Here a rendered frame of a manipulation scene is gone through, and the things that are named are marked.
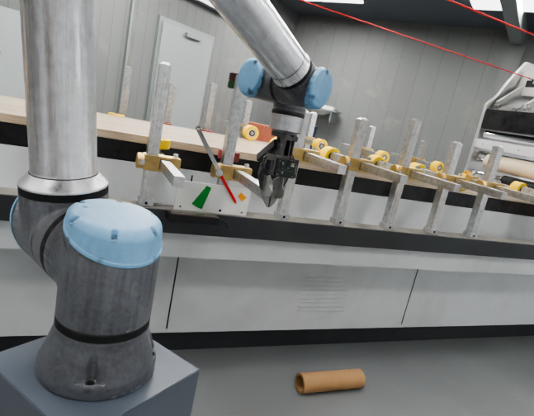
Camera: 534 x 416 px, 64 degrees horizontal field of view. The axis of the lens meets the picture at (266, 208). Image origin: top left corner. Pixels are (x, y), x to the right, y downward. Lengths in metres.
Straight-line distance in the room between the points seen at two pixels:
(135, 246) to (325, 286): 1.51
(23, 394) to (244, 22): 0.70
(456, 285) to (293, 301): 1.02
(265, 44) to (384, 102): 8.72
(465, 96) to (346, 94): 2.42
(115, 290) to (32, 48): 0.39
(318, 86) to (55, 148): 0.53
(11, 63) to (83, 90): 5.14
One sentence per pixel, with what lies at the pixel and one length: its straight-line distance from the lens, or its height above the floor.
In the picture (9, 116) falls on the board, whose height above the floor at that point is 0.89.
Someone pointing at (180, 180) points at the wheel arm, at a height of 0.85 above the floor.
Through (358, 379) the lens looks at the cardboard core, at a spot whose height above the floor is 0.06.
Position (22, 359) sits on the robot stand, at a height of 0.60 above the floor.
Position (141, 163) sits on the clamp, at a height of 0.84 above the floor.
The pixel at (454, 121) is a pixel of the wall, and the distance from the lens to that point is 9.17.
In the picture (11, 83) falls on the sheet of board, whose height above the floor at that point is 0.78.
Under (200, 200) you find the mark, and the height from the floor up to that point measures 0.74.
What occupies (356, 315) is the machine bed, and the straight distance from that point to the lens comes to 2.27.
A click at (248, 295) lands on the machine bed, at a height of 0.28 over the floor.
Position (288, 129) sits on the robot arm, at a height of 1.04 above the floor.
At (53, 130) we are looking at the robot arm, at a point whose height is 0.97.
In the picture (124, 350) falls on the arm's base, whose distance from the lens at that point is 0.74.
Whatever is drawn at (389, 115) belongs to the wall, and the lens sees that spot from 9.47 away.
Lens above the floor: 1.07
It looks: 13 degrees down
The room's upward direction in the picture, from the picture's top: 12 degrees clockwise
